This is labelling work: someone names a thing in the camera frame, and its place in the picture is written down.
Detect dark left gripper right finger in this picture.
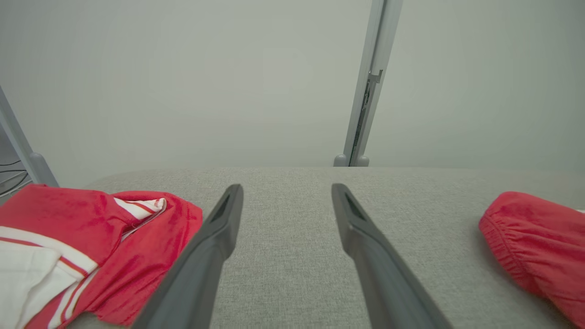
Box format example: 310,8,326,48
331,184,453,329

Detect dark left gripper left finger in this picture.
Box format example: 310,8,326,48
130,184,244,329

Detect red white number 23 jersey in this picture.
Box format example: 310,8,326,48
0,184,204,329

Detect red shorts with white stripe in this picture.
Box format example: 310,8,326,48
479,191,585,329

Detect grey partition post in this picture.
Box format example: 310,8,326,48
0,87,59,188
334,0,404,167

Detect black background cable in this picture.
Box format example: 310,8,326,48
0,159,28,184

